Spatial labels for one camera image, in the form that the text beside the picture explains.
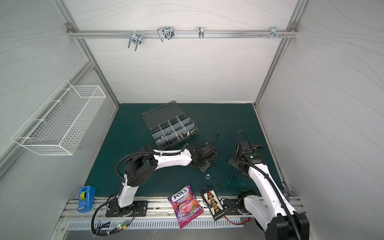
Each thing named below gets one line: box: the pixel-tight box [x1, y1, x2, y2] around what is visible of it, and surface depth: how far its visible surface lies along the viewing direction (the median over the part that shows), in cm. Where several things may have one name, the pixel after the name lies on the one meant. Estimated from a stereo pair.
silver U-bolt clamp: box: [128, 30, 142, 52], surface depth 80 cm
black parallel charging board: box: [201, 185, 226, 221], surface depth 75 cm
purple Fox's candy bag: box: [167, 184, 204, 229], surface depth 75 cm
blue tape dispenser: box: [77, 185, 96, 213], surface depth 75 cm
